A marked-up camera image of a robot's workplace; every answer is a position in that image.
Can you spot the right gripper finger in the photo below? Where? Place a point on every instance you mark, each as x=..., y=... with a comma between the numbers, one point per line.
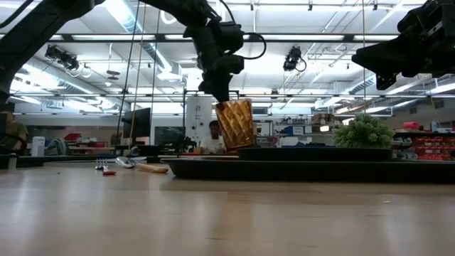
x=377, y=58
x=387, y=76

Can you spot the white cylindrical tank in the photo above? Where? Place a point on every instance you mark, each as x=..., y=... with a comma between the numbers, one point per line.
x=197, y=113

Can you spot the black ceiling camera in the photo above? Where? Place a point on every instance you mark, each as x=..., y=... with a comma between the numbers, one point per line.
x=62, y=57
x=293, y=58

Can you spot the background black robot arm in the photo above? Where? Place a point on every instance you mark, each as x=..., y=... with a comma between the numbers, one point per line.
x=185, y=145

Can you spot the black rectangular tray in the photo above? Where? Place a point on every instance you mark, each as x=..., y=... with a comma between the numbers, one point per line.
x=302, y=172

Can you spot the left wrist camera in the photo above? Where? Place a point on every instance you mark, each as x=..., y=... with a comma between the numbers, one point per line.
x=232, y=37

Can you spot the black aluminium rig frame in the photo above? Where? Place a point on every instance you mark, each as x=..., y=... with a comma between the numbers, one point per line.
x=160, y=37

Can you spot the amber ribbed plastic cup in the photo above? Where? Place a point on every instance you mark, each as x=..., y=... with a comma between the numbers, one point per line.
x=236, y=124

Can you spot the small green artificial plant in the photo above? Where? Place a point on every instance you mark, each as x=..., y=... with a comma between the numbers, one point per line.
x=362, y=133

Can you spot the shelf with red bins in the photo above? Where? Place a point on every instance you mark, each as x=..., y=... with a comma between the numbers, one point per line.
x=432, y=145

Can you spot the black computer monitor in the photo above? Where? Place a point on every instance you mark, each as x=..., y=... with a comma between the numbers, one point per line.
x=138, y=124

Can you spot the seated person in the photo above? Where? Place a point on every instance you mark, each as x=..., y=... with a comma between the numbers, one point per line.
x=213, y=144

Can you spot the white container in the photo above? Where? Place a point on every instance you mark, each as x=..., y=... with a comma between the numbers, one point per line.
x=38, y=145

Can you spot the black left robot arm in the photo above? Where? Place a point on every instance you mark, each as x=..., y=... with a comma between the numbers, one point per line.
x=32, y=35

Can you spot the person at desk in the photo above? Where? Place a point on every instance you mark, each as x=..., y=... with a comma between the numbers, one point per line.
x=16, y=133

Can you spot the black background frame stand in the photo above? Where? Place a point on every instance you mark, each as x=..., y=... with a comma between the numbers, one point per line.
x=184, y=117

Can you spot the black round plate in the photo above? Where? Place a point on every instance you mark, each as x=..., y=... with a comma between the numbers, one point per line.
x=313, y=154

